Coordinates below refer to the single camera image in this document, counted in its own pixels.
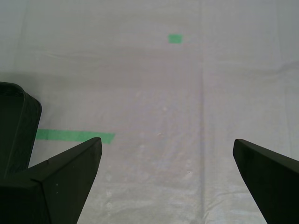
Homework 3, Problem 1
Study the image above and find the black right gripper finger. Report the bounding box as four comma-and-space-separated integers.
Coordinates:
232, 139, 299, 224
0, 137, 103, 224

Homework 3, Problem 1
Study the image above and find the black plastic lattice basket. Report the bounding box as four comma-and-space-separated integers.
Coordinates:
0, 81, 43, 180

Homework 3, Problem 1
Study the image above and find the long green tape strip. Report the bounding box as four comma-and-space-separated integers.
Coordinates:
36, 128, 116, 144

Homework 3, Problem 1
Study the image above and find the white table cover sheet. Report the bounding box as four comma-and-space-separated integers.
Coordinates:
0, 0, 299, 224

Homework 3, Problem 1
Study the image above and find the small green tape square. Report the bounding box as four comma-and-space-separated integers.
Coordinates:
168, 34, 184, 44

